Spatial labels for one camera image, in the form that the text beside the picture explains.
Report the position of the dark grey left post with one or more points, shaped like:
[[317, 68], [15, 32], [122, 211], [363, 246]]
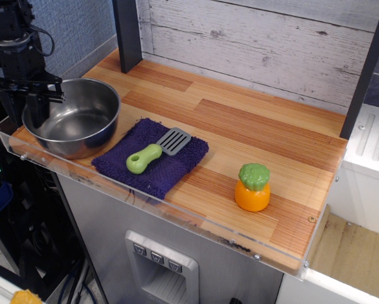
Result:
[[127, 32]]

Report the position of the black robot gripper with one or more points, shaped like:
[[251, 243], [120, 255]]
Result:
[[23, 68]]

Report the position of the grey water dispenser panel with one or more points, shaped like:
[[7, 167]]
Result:
[[162, 274]]

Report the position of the clear acrylic table guard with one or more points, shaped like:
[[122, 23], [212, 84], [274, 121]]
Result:
[[299, 144]]

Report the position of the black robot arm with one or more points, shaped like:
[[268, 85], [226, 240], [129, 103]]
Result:
[[16, 19]]

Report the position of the blue fabric panel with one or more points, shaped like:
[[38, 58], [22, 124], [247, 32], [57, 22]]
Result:
[[84, 33]]

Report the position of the purple towel cloth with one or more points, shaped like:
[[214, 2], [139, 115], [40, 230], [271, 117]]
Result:
[[162, 174]]

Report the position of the dark grey right post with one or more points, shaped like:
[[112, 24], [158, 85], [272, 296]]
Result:
[[362, 86]]

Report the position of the stainless steel bowl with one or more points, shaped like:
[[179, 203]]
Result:
[[82, 124]]

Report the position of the orange toy carrot green top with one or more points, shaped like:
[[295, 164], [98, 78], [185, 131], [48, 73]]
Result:
[[252, 190]]

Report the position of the yellow object bottom left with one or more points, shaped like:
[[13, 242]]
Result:
[[25, 297]]

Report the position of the silver toy fridge cabinet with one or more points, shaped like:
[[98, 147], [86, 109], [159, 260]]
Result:
[[226, 274]]

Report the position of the green handled grey toy spatula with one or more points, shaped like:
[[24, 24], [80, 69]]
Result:
[[171, 143]]

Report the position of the white toy sink unit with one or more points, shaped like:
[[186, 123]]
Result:
[[344, 256]]

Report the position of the dark grey post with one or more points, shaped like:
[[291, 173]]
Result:
[[362, 86], [127, 32]]

